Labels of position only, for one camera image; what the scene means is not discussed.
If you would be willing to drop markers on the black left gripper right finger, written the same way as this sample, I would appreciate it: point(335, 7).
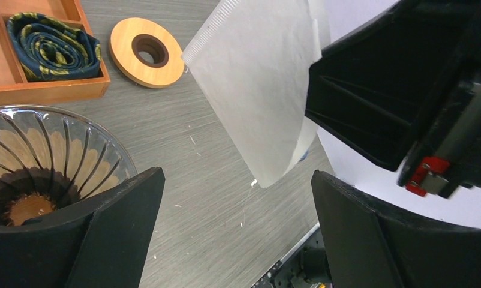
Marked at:
point(372, 243)

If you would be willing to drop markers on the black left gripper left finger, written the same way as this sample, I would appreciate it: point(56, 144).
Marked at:
point(101, 241)

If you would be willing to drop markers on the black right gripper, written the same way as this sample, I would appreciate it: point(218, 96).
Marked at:
point(379, 86)

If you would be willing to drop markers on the clear grey ribbed dripper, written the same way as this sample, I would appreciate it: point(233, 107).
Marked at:
point(56, 153)

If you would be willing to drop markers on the white paper coffee filter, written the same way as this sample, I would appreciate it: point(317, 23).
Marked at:
point(251, 59)

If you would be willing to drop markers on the wooden ring holder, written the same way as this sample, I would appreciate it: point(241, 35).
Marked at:
point(146, 52)

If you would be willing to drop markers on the black dripper bottom compartment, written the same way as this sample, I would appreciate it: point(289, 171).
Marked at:
point(50, 50)

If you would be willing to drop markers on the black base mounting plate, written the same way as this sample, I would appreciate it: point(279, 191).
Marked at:
point(304, 265)

